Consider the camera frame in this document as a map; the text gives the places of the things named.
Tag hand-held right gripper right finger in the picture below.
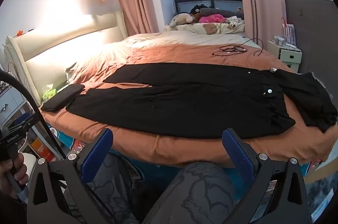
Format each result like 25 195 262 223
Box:
222 128 309 224

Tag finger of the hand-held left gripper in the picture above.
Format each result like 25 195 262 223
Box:
5 112 40 132

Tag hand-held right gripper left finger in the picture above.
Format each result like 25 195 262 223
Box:
26 128 117 224

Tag black pants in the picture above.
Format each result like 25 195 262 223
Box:
66 63 296 139

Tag person's left hand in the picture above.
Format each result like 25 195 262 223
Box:
0 153 28 198

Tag grey storage shelf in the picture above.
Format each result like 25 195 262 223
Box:
0 79 29 132

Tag teal cartoon printed bedsheet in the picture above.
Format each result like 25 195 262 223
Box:
46 122 330 185

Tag orange box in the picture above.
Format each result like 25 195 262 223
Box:
30 138 52 161

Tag green tissue pack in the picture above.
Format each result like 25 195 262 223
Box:
42 84 57 101

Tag person's left leg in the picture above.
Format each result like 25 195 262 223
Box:
87 153 164 224

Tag person's leg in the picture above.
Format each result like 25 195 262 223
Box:
87 153 164 224
143 161 254 224

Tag folded black cloth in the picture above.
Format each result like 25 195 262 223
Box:
41 84 85 112

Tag person's right leg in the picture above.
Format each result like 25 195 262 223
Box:
143 161 254 224

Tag cream padded headboard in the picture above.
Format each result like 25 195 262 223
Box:
3 10 127 105

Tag small orange object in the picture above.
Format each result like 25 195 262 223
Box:
16 29 35 37

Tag blue patterned rug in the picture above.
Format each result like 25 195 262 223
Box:
304 168 336 214

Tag black garment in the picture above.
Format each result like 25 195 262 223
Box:
275 69 338 133

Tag white nightstand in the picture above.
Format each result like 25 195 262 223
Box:
267 40 303 72

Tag bed with orange duvet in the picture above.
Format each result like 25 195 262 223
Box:
41 43 338 169

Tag white bed sheet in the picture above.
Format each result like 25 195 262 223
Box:
123 32 260 50

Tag white printed plush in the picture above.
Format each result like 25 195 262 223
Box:
224 16 245 29

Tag pink striped bag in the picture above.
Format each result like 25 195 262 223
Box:
281 17 295 45

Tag bear print pillow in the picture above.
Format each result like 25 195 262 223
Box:
165 22 246 35

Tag pink plush toy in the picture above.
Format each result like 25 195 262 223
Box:
199 14 226 24

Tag grey long pillow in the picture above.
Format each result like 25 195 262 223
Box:
199 7 244 19

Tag beige teddy bear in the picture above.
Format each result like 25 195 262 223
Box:
169 13 196 27

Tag black plush toy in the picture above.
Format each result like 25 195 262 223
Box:
189 4 213 16

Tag black braided cable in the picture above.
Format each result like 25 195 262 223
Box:
0 71 68 161

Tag tangled black cables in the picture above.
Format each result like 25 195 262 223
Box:
211 38 264 57

